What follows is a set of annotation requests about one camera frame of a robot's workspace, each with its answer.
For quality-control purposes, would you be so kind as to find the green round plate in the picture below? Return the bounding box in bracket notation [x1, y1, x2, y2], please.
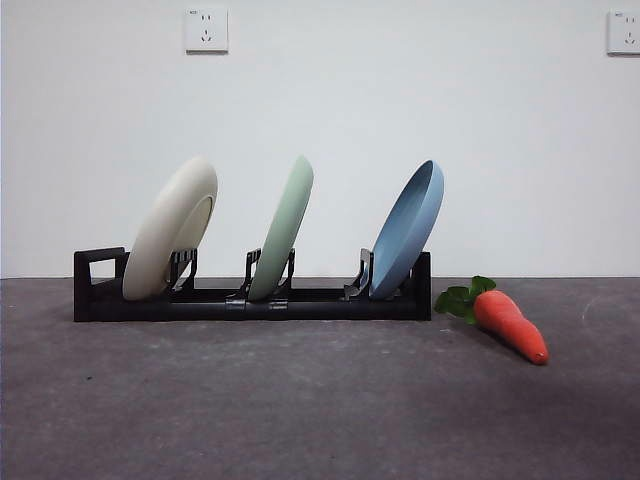
[247, 154, 315, 303]

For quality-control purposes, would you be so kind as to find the orange carrot with green leaves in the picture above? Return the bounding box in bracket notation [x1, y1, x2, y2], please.
[433, 275, 550, 366]

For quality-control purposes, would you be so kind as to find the blue round plate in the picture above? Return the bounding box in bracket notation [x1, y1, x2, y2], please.
[368, 159, 446, 301]

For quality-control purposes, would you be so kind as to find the cream round plate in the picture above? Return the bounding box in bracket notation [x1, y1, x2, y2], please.
[122, 154, 219, 302]

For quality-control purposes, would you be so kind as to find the black plate rack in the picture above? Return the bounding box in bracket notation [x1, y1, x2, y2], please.
[73, 245, 432, 323]

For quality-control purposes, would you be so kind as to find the white wall socket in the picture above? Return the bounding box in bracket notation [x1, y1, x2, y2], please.
[185, 7, 230, 55]
[606, 10, 640, 56]

